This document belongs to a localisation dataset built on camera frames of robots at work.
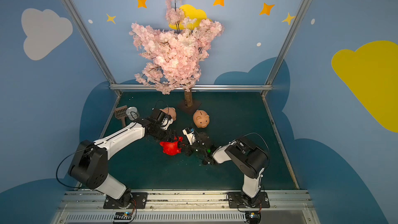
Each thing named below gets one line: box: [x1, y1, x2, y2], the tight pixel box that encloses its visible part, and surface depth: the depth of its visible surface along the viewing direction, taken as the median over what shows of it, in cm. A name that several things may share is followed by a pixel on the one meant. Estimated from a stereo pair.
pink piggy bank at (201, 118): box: [192, 109, 210, 129], surface depth 98 cm
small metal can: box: [125, 106, 140, 121], surface depth 104 cm
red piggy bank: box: [159, 136, 184, 156], surface depth 86 cm
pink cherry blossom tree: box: [129, 0, 225, 108], surface depth 72 cm
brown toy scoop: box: [114, 104, 128, 128], surface depth 110 cm
